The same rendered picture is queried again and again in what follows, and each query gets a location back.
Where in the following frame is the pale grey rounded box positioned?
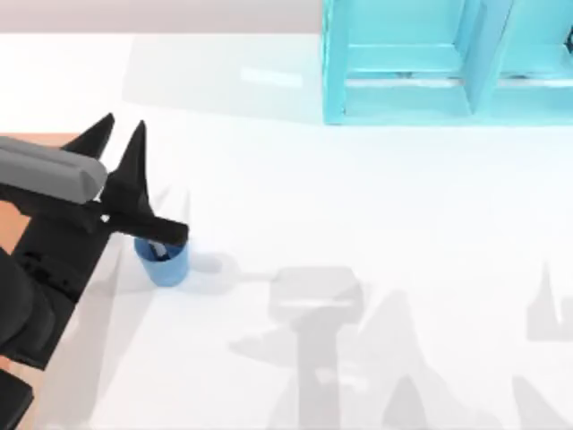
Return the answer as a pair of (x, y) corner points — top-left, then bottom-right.
(0, 135), (109, 205)

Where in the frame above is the blue cup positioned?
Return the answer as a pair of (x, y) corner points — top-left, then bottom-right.
(133, 236), (191, 288)

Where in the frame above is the light blue rack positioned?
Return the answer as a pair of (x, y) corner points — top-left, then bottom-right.
(321, 0), (573, 128)

